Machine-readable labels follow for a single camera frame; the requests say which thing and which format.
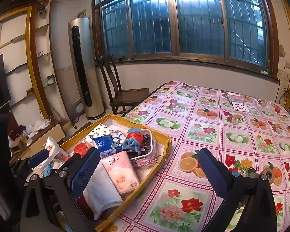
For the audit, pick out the silver tower air conditioner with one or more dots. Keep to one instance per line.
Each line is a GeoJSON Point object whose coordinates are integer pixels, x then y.
{"type": "Point", "coordinates": [84, 67]}

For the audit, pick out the blue and red cloth toy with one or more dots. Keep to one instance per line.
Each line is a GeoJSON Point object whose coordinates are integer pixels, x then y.
{"type": "Point", "coordinates": [134, 140]}

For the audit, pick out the white wall shelf unit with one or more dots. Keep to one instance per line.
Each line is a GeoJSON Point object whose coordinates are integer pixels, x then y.
{"type": "Point", "coordinates": [25, 43]}

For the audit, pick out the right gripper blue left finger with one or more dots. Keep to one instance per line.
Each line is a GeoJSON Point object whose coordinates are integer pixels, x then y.
{"type": "Point", "coordinates": [81, 170]}

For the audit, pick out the red crinkled plastic bag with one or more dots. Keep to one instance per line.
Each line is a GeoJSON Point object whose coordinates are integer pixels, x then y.
{"type": "Point", "coordinates": [81, 149]}

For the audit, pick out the white cloth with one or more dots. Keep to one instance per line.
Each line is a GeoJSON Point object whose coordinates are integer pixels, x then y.
{"type": "Point", "coordinates": [100, 193]}

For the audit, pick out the playing cards deck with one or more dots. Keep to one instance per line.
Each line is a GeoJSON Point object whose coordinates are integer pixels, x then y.
{"type": "Point", "coordinates": [238, 102]}

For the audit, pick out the blue barcode box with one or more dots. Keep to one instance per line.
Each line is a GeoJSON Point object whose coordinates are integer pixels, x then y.
{"type": "Point", "coordinates": [108, 145]}

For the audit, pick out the floral fruit pattern tablecloth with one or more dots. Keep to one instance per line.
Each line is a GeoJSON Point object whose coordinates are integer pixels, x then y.
{"type": "Point", "coordinates": [180, 198]}

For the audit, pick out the barred window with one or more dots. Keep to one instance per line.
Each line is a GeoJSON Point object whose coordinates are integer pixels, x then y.
{"type": "Point", "coordinates": [232, 33]}

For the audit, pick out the dark wooden chair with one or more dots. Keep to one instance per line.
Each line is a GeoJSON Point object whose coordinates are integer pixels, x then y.
{"type": "Point", "coordinates": [119, 98]}

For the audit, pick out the pink rose tissue pack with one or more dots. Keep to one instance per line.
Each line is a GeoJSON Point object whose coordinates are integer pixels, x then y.
{"type": "Point", "coordinates": [121, 172]}

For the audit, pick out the clear cartoon fairy pouch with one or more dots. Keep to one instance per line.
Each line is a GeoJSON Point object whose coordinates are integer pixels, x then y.
{"type": "Point", "coordinates": [148, 152]}

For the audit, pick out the lemon print tissue pack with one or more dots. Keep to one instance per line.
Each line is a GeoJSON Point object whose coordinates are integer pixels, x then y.
{"type": "Point", "coordinates": [99, 131]}

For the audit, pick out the yellow storage box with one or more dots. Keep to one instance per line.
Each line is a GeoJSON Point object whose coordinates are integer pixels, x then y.
{"type": "Point", "coordinates": [120, 126]}

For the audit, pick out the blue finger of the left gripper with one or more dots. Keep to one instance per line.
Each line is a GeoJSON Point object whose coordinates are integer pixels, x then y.
{"type": "Point", "coordinates": [38, 158]}

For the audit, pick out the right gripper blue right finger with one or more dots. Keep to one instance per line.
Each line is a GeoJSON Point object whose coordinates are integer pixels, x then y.
{"type": "Point", "coordinates": [216, 172]}

